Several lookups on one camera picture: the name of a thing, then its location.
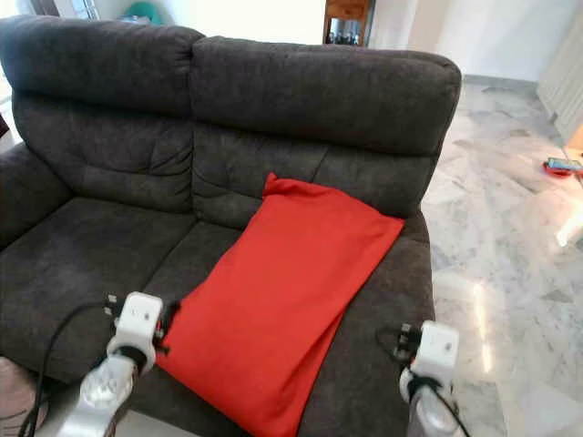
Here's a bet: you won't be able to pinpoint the pale pink plush cushion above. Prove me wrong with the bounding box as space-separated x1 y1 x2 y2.
0 357 38 437

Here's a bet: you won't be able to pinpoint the dark wooden cabinet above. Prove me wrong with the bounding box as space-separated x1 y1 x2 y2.
323 0 372 46

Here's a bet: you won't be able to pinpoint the teal plastic stool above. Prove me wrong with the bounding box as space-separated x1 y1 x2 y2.
123 0 167 26

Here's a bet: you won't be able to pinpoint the red and teal floor object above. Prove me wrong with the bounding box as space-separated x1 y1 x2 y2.
544 157 583 179

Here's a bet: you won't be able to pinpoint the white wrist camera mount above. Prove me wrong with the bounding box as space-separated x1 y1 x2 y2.
117 291 165 352
417 320 460 382

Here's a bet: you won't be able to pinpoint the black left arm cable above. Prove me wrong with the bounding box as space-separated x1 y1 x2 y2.
18 293 124 437

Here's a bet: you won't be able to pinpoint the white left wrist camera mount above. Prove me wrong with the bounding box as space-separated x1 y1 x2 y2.
117 291 165 352

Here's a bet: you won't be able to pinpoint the red pillow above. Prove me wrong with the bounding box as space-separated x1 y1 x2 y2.
155 172 406 437

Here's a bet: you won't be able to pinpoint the white louvred door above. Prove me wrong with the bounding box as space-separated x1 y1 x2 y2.
536 0 583 147

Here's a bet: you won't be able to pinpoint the grey two-seat sofa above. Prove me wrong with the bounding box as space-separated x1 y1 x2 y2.
0 14 463 437

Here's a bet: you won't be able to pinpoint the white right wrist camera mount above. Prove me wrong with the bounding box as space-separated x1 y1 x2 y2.
417 320 460 382

